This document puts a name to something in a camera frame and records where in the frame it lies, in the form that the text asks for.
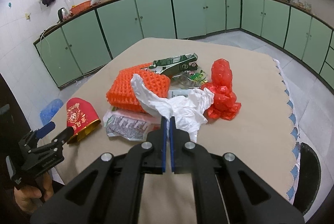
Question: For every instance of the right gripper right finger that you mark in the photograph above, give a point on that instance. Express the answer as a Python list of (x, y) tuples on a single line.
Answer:
[(180, 159)]

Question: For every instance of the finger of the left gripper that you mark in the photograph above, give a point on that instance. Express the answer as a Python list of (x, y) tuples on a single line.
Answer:
[(63, 137), (45, 130)]

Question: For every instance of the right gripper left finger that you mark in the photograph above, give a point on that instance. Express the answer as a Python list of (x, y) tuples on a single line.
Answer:
[(154, 159)]

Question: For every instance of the red paper cup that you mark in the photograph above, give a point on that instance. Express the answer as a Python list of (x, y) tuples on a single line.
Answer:
[(82, 117)]

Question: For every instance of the white plastic bag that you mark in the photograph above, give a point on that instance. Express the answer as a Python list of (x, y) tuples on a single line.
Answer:
[(188, 111)]

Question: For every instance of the red plastic bag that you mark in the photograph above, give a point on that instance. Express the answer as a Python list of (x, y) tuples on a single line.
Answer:
[(225, 105)]

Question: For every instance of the orange foam fruit net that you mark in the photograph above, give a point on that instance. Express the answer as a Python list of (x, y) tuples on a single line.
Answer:
[(131, 85)]

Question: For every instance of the green lower kitchen cabinets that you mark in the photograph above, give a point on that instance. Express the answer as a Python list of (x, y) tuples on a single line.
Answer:
[(89, 40)]

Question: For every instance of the black trash bin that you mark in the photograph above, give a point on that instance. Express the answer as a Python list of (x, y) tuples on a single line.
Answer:
[(309, 179)]

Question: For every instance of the person's left hand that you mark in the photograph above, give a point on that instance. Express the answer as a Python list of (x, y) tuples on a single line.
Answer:
[(25, 197)]

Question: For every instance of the blue plastic bag on floor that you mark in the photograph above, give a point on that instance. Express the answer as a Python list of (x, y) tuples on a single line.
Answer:
[(50, 110)]

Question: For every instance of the pink printed wrapper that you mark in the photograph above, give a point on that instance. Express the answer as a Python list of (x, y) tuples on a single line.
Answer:
[(129, 125)]

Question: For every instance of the green clear candy wrapper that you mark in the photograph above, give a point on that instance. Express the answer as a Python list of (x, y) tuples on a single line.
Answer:
[(189, 79)]

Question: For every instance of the green flattened carton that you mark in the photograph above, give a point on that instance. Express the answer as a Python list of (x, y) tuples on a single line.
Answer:
[(174, 65)]

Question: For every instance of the electric kettle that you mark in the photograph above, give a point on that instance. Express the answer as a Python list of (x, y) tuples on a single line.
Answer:
[(62, 14)]

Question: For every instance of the orange plastic basket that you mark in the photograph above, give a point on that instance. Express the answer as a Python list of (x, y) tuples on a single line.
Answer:
[(81, 7)]

